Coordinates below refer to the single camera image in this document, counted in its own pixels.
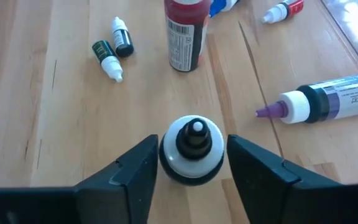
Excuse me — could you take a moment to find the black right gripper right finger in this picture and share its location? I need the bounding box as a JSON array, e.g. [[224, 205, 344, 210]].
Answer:
[[226, 134, 358, 224]]

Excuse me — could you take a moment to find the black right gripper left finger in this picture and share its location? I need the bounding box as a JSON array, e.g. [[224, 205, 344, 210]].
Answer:
[[73, 134, 160, 224]]

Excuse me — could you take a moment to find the large black food coloring bottle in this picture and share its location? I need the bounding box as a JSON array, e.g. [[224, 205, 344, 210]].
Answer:
[[158, 114, 226, 187]]

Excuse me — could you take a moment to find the large purple food coloring bottle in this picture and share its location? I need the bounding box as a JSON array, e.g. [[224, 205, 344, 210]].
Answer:
[[255, 70, 358, 124]]

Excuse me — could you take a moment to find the small green dropper bottle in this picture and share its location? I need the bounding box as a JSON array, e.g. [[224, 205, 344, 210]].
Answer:
[[91, 39, 124, 83]]

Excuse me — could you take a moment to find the large red food coloring bottle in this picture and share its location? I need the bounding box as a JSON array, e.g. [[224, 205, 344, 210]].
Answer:
[[163, 0, 213, 73]]

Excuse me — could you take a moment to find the white tube red green cap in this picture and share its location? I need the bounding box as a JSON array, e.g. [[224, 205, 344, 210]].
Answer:
[[261, 0, 305, 25]]

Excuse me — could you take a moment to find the large blue food coloring bottle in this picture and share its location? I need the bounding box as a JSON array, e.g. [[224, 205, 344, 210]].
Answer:
[[209, 0, 239, 18]]

